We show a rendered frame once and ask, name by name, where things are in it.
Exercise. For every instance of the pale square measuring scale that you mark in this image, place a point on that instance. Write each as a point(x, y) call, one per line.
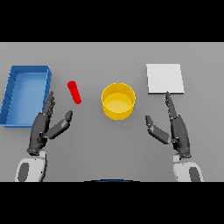
point(165, 78)

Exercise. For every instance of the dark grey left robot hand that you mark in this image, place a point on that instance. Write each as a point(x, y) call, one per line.
point(39, 128)

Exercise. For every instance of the red beaker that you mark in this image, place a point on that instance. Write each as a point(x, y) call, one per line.
point(74, 92)

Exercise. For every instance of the yellow bowl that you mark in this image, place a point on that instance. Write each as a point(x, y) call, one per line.
point(118, 102)

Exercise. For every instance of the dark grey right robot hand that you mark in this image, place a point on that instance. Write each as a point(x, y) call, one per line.
point(179, 131)

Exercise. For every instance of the blue tray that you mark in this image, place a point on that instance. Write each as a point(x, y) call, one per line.
point(26, 96)

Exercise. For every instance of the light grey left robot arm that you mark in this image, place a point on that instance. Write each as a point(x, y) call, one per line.
point(32, 169)

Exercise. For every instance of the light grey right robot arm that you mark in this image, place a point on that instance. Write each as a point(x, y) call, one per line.
point(186, 171)

